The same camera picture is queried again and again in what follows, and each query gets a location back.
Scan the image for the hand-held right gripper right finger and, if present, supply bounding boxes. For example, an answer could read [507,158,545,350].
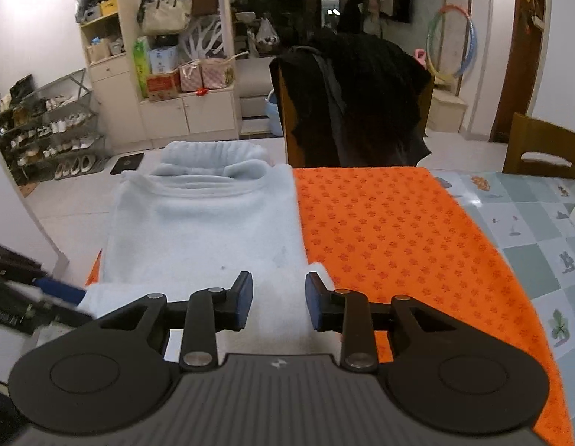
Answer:
[305,272,455,372]

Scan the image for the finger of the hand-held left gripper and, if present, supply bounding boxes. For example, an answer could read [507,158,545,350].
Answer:
[37,276,95,328]

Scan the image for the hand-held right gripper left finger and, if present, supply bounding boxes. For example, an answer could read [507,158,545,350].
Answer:
[97,270,254,372]

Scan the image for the white turtleneck sweater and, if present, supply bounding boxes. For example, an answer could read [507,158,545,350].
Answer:
[78,140,337,358]

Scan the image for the wooden chair under black clothes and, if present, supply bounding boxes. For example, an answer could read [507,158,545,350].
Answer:
[278,65,434,168]

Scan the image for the black clothes pile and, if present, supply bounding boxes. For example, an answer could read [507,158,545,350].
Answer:
[269,28,432,168]

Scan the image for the orange patterned mat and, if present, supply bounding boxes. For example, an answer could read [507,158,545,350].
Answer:
[85,166,575,446]

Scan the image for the black floor mat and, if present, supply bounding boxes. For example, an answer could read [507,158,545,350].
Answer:
[110,152,145,176]

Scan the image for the rows of shoes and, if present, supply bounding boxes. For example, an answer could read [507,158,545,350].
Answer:
[0,74,103,182]

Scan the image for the light blue bin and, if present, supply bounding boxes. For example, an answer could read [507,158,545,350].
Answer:
[265,90,285,135]

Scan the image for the metal shoe rack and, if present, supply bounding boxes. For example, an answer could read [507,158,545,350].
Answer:
[0,69,107,187]

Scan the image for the cream shelf cabinet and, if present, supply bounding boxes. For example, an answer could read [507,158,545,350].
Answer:
[73,0,242,149]

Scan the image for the checked tablecloth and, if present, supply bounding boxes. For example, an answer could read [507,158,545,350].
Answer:
[429,169,575,446]

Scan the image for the grey sofa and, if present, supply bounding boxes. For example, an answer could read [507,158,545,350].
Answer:
[235,58,279,119]

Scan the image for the red cardboard box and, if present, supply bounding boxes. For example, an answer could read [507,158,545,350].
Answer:
[146,71,181,102]

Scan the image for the pink checked bag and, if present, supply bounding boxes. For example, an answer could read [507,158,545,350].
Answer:
[178,59,205,93]
[201,58,235,89]

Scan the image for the white step stool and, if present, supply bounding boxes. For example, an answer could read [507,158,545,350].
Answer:
[427,87,468,133]

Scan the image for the green package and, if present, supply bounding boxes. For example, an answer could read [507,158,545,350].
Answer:
[134,37,151,98]

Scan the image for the white blue box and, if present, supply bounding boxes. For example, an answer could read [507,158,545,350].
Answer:
[149,45,179,75]

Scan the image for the wooden chair with cutout back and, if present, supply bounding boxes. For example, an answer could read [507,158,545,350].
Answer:
[502,112,575,180]

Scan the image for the white plastic shopping bag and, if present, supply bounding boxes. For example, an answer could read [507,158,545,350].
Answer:
[256,17,280,53]

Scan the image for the beige handbag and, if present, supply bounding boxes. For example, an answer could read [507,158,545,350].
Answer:
[140,0,192,35]

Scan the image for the arched mirror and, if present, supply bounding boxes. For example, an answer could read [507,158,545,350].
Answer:
[321,0,340,29]

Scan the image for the multicoloured hula hoop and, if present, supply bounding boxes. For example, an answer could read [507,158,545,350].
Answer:
[426,4,478,81]

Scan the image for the brown wooden door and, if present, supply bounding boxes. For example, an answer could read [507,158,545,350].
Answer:
[491,0,548,142]

